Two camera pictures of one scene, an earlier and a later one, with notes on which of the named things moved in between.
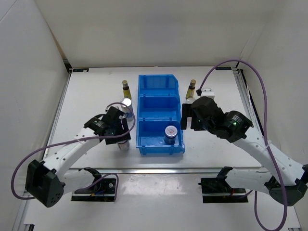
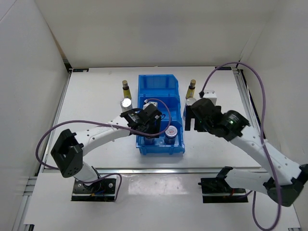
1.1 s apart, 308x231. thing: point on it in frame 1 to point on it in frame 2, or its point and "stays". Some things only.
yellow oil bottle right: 190,92 stays
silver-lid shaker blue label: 190,100 stays
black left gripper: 124,131 to 154,129
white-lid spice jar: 170,133 stays
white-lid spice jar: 124,145 to 149,141
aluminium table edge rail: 225,170 stays
